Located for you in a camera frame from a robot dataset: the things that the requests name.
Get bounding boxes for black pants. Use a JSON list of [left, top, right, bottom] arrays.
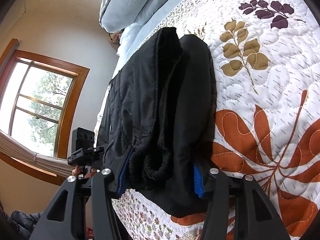
[[97, 27, 216, 218]]

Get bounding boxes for person's left hand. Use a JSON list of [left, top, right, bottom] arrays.
[[72, 165, 97, 178]]

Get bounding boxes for wooden framed side window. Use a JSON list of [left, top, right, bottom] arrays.
[[1, 38, 89, 185]]

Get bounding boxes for light blue bed sheet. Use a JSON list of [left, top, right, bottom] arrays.
[[113, 0, 182, 76]]

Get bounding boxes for light blue folded duvet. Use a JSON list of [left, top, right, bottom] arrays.
[[99, 0, 168, 33]]

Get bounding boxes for floral quilted bedspread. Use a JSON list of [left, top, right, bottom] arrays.
[[135, 0, 319, 239]]

